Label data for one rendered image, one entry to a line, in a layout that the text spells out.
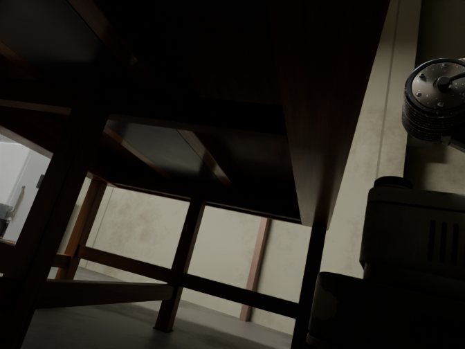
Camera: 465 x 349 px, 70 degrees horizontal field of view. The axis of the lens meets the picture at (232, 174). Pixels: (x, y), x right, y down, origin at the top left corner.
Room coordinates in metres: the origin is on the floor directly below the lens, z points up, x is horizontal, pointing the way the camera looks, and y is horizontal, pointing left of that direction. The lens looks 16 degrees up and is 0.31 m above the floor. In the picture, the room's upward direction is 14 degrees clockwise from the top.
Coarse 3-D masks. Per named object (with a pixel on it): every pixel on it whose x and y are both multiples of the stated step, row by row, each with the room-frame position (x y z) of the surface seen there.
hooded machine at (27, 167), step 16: (0, 144) 2.89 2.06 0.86; (16, 144) 2.79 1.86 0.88; (0, 160) 2.84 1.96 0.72; (16, 160) 2.74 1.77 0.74; (32, 160) 2.76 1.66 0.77; (48, 160) 2.88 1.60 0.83; (0, 176) 2.80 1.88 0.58; (16, 176) 2.71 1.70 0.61; (32, 176) 2.81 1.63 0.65; (0, 192) 2.75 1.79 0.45; (16, 192) 2.74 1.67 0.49; (32, 192) 2.85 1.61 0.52; (16, 208) 2.79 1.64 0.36; (16, 224) 2.84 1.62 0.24; (16, 240) 2.89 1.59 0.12
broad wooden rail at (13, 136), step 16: (0, 112) 1.06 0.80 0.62; (16, 112) 1.11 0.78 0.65; (32, 112) 1.16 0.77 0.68; (0, 128) 1.12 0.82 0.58; (16, 128) 1.13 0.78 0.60; (32, 128) 1.18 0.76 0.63; (48, 128) 1.25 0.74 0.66; (32, 144) 1.24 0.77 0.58; (48, 144) 1.28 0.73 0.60; (96, 160) 1.55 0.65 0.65; (112, 160) 1.66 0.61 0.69; (96, 176) 1.59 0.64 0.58; (112, 176) 1.70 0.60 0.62
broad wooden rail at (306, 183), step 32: (288, 0) 0.27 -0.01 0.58; (320, 0) 0.26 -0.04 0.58; (352, 0) 0.25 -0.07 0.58; (384, 0) 0.24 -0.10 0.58; (288, 32) 0.32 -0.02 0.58; (320, 32) 0.30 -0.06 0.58; (352, 32) 0.29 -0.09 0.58; (288, 64) 0.37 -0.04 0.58; (320, 64) 0.36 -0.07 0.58; (352, 64) 0.34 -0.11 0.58; (288, 96) 0.45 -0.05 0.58; (320, 96) 0.43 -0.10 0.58; (352, 96) 0.41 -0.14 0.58; (288, 128) 0.56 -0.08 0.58; (320, 128) 0.53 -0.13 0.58; (352, 128) 0.50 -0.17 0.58; (320, 160) 0.67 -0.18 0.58; (320, 192) 0.91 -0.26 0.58; (320, 224) 1.38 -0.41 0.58
